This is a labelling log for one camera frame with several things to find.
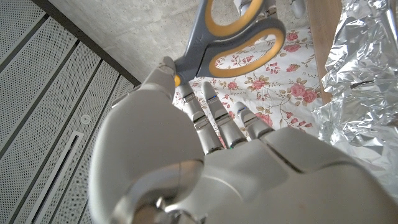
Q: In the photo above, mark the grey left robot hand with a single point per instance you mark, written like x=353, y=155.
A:
x=248, y=180

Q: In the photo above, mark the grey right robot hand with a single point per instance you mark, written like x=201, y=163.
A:
x=298, y=7

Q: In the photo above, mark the aluminum foil sheet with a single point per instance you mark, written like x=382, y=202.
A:
x=357, y=62

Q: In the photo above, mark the floral backdrop cloth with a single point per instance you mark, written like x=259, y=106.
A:
x=280, y=93

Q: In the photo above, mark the round white ceiling sensor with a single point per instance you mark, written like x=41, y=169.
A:
x=85, y=119

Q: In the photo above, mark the white ceiling slot vent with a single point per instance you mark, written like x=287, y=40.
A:
x=53, y=177

